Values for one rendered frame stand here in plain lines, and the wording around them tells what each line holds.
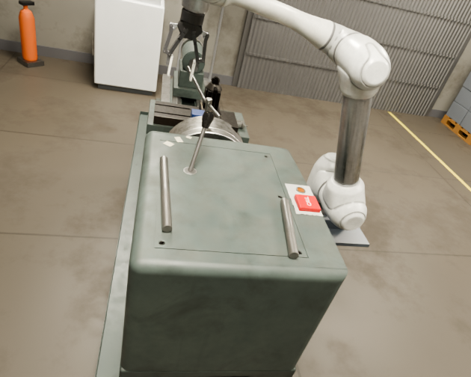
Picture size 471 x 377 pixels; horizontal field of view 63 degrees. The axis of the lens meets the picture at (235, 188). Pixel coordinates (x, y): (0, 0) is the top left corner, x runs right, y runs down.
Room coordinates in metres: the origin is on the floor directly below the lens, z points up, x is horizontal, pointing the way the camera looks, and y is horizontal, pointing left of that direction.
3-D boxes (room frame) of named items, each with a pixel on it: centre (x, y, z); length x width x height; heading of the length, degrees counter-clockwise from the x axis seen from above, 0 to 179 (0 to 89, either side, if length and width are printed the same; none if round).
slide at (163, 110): (1.84, 0.30, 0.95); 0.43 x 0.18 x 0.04; 106
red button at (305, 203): (0.86, -0.20, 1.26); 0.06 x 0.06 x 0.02; 16
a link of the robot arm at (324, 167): (1.56, -0.40, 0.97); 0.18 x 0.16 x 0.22; 18
